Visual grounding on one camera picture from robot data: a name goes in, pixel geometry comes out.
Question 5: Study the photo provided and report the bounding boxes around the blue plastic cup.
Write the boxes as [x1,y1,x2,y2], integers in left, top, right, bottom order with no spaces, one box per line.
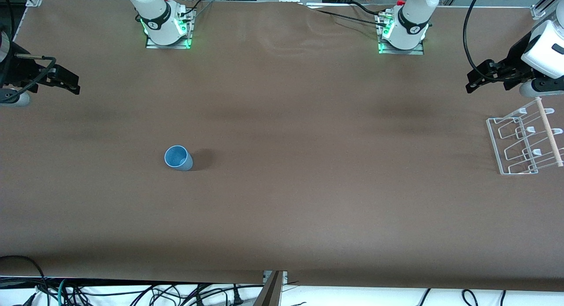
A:
[164,145,194,172]

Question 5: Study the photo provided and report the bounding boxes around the brown table cover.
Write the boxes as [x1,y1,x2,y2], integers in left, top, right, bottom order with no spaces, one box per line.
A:
[0,0,564,293]

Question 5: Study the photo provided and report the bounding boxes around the black right arm wrist cable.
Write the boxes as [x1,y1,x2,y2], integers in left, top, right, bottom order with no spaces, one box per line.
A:
[0,55,57,104]

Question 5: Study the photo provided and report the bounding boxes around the black arm wrist cable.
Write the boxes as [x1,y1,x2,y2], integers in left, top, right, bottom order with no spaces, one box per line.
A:
[462,0,490,76]
[0,55,57,104]

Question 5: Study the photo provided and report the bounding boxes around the black left arm wrist cable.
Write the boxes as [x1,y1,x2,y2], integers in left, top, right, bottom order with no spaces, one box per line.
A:
[462,0,490,76]

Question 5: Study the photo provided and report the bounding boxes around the white wire cup rack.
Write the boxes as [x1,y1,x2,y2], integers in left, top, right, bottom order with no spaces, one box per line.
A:
[486,97,564,175]

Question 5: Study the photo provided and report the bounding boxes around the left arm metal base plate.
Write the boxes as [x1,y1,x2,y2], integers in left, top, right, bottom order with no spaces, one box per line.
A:
[378,13,425,56]

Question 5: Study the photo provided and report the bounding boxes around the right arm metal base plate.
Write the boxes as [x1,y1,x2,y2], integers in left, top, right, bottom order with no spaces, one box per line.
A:
[145,8,193,50]

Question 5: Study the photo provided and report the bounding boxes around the short black table cable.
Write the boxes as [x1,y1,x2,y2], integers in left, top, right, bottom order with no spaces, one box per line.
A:
[349,0,390,18]

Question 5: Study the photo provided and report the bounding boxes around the thin black base cable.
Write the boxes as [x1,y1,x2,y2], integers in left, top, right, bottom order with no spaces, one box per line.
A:
[182,0,214,16]

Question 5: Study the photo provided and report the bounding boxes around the long black table cable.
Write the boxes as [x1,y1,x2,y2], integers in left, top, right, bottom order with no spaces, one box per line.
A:
[304,5,390,29]

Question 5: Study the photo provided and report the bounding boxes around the black looped floor cable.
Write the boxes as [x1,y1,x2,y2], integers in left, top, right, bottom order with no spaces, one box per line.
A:
[0,255,50,306]

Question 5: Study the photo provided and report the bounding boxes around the tangled black floor cables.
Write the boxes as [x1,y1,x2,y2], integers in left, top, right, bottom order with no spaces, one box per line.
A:
[66,283,265,306]

